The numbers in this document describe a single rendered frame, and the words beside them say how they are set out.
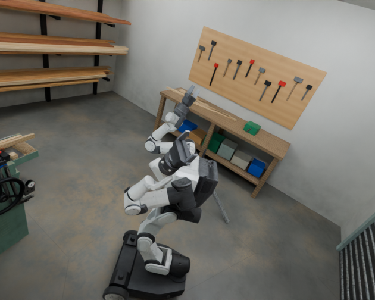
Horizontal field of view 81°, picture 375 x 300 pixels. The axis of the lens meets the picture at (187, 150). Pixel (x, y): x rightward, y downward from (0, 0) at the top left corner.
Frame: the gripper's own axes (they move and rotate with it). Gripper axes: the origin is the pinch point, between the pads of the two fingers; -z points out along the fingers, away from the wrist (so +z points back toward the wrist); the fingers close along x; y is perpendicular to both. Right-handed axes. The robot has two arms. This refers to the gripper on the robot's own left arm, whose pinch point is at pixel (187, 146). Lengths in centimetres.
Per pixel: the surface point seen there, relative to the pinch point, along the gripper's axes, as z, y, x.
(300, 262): 121, 227, -77
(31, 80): 230, -51, 253
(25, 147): 118, -52, 68
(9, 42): 181, -76, 262
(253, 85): 69, 232, 173
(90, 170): 224, 20, 101
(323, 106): 18, 281, 96
